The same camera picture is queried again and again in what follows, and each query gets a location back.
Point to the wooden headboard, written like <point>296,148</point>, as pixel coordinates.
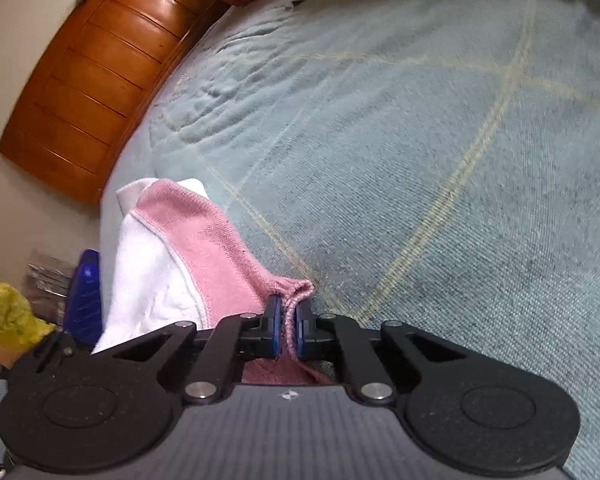
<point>95,85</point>

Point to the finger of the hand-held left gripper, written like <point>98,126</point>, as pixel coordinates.
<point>85,300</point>

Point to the yellow-green cloth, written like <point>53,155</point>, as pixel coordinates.
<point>5,310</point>

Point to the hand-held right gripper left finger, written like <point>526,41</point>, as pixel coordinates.
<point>275,325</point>

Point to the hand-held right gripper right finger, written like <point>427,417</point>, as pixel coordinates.
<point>300,330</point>

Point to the pink and white sweater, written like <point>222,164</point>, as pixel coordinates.
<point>205,250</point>

